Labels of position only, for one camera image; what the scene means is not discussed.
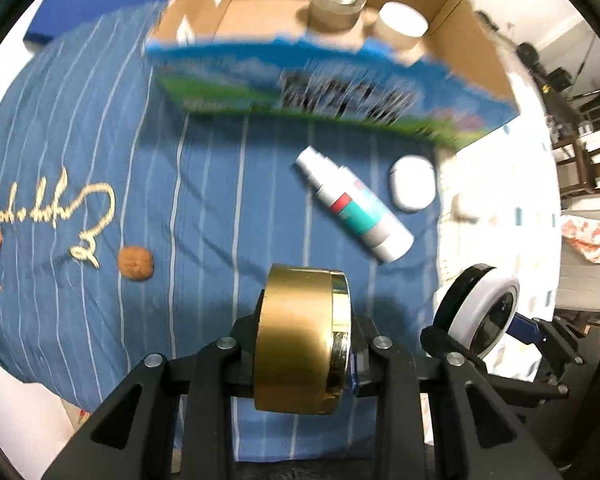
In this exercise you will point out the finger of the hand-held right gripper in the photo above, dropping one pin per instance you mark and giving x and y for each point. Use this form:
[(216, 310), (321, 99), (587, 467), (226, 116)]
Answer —
[(527, 331), (432, 341)]

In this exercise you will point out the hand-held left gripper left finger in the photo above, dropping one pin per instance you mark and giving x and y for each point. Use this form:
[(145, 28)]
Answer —
[(207, 365)]

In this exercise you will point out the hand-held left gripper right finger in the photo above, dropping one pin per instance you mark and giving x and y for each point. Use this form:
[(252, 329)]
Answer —
[(397, 370)]

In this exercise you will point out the white round disc black rim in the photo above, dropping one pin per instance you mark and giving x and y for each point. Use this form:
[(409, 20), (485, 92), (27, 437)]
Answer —
[(482, 305)]

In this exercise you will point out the gold round tin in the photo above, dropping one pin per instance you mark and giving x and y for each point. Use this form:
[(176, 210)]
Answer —
[(295, 340)]

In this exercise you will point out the cardboard box with blue print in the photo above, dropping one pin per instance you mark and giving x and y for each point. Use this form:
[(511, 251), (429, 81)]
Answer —
[(330, 90)]

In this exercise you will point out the white patterned bed sheet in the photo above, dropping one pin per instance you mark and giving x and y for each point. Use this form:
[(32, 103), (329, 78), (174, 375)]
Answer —
[(500, 240)]

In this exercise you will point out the orange floral cloth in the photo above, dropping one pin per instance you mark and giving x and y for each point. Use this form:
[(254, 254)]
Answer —
[(587, 235)]

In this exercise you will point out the brown walnut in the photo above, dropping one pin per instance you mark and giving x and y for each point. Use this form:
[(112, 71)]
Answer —
[(136, 262)]

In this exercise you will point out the small white object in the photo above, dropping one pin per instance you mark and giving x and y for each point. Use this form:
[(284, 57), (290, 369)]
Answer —
[(464, 207)]

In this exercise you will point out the white spray bottle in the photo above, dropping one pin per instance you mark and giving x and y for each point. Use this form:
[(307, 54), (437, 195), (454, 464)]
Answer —
[(360, 210)]

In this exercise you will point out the white earbud case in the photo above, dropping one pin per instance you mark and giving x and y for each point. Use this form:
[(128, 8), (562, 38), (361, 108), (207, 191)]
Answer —
[(412, 182)]

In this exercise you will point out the blue striped cloth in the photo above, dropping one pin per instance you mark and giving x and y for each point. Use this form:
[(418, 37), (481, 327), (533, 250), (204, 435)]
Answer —
[(220, 200)]

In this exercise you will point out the dark wooden chair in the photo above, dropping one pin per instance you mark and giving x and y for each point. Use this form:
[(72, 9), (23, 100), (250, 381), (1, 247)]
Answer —
[(577, 165)]

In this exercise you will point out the white lidded jar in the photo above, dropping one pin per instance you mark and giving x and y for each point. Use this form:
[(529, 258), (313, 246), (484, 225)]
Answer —
[(400, 22)]

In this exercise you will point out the grey round jar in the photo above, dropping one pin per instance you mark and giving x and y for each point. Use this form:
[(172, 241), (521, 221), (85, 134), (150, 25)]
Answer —
[(336, 7)]

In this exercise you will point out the blue flat box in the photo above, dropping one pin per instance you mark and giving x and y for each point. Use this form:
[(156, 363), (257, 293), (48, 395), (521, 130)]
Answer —
[(80, 12)]

